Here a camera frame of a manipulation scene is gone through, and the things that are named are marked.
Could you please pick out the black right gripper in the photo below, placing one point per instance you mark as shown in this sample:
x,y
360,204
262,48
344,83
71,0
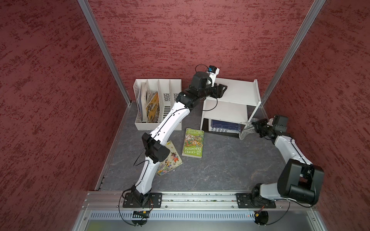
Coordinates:
x,y
257,125

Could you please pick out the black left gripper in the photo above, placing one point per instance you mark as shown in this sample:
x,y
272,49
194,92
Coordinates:
x,y
218,90

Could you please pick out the grey knitted cloth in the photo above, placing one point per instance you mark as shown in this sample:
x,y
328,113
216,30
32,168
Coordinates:
x,y
248,129

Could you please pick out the white two-tier bookshelf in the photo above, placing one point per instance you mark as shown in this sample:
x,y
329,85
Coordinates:
x,y
238,105

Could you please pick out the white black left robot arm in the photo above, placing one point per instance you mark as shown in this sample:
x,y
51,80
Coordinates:
x,y
203,85

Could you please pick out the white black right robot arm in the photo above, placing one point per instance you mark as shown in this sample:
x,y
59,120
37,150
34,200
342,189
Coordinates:
x,y
300,181

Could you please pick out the blue book under shelf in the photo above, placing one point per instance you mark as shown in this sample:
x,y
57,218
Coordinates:
x,y
225,127

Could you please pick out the green Treehouse book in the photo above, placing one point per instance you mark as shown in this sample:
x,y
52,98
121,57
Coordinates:
x,y
193,143

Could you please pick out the white perforated magazine file rack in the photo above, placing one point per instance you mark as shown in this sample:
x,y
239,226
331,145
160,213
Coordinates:
x,y
168,90

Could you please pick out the yellow Chinese comic book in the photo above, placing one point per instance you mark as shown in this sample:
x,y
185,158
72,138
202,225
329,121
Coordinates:
x,y
153,109

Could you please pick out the blue white magazines stack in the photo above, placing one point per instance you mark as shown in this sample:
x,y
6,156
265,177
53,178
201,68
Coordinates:
x,y
142,101

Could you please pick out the colourful Chinese picture book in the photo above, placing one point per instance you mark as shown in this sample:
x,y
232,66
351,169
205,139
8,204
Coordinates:
x,y
172,161

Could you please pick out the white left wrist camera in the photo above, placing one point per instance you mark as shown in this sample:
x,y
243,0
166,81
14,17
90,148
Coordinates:
x,y
213,72

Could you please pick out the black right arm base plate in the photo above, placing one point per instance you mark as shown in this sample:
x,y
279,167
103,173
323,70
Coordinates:
x,y
248,200

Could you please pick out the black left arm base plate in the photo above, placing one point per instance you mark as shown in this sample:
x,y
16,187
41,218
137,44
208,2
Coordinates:
x,y
149,200

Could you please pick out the right aluminium corner post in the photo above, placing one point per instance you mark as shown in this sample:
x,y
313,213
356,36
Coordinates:
x,y
309,19

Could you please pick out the aluminium corner post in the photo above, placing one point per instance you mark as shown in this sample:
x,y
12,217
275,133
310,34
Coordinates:
x,y
309,19
88,13

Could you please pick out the left aluminium corner post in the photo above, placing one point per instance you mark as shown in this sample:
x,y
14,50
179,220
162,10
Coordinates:
x,y
88,13

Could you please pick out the aluminium front rail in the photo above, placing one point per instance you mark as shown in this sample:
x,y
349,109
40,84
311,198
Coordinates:
x,y
227,200

